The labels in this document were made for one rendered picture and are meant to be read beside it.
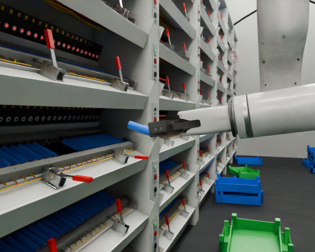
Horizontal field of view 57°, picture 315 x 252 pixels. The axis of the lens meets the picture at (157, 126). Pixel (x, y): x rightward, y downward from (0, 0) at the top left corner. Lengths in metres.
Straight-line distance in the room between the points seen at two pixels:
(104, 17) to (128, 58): 0.27
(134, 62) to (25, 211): 0.60
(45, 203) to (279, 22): 0.50
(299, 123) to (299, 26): 0.17
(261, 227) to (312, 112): 0.95
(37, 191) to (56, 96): 0.17
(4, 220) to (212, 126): 0.37
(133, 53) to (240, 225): 0.91
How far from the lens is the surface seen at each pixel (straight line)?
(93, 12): 0.69
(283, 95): 0.56
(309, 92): 0.56
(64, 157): 0.64
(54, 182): 0.56
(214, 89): 2.29
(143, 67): 0.94
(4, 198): 0.51
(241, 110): 0.55
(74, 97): 0.59
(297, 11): 0.58
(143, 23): 0.97
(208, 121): 0.55
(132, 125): 0.64
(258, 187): 2.11
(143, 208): 0.98
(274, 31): 0.57
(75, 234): 0.74
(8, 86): 0.47
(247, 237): 1.41
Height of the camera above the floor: 0.62
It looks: 2 degrees down
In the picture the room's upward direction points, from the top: straight up
